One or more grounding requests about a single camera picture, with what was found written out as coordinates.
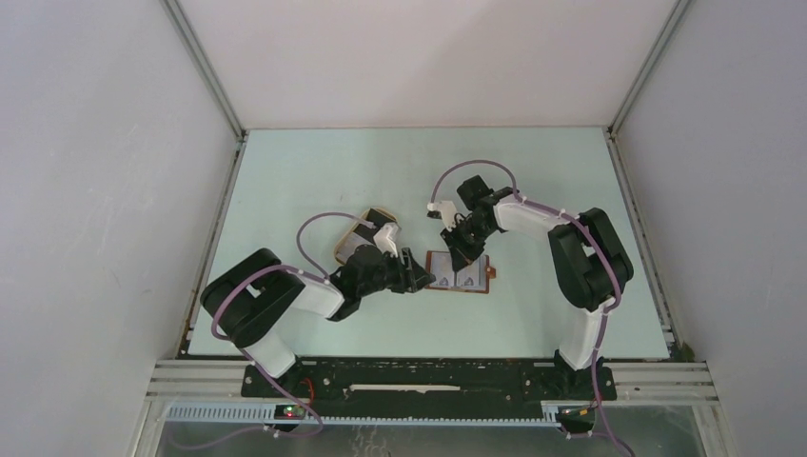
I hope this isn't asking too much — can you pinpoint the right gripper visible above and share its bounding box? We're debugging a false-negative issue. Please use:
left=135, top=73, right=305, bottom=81
left=442, top=217, right=497, bottom=272

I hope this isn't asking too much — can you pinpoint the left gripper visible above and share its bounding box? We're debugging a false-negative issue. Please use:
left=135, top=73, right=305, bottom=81
left=358, top=247, right=435, bottom=297

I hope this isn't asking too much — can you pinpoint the brown leather card holder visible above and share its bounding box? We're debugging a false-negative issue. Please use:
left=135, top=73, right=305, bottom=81
left=426, top=250, right=497, bottom=294

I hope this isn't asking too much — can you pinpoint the beige card tray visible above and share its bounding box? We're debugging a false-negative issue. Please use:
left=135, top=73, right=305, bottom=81
left=334, top=207, right=398, bottom=265

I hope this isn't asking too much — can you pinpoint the silver VIP card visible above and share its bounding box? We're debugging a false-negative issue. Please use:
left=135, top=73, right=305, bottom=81
left=334, top=232, right=374, bottom=265

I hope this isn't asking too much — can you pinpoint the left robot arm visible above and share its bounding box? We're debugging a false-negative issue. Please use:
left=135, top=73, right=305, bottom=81
left=201, top=245, right=435, bottom=397

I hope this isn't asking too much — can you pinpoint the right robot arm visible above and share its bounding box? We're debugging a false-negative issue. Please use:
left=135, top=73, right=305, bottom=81
left=427, top=175, right=634, bottom=398

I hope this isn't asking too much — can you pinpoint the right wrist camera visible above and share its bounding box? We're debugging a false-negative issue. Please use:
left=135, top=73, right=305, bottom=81
left=426, top=200, right=458, bottom=231

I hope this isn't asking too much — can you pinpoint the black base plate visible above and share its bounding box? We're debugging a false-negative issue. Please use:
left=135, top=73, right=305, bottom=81
left=241, top=356, right=617, bottom=419

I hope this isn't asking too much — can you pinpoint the white cable duct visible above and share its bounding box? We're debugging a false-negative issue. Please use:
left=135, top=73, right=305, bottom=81
left=164, top=402, right=594, bottom=427

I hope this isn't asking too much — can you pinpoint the aluminium frame rail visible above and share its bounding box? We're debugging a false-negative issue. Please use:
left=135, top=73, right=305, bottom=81
left=147, top=360, right=718, bottom=407

